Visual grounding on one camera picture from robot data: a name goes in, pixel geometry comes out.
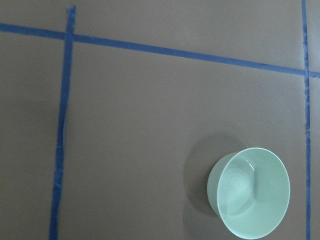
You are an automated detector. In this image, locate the pale green ceramic bowl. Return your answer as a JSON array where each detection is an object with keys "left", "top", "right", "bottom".
[{"left": 206, "top": 147, "right": 291, "bottom": 240}]

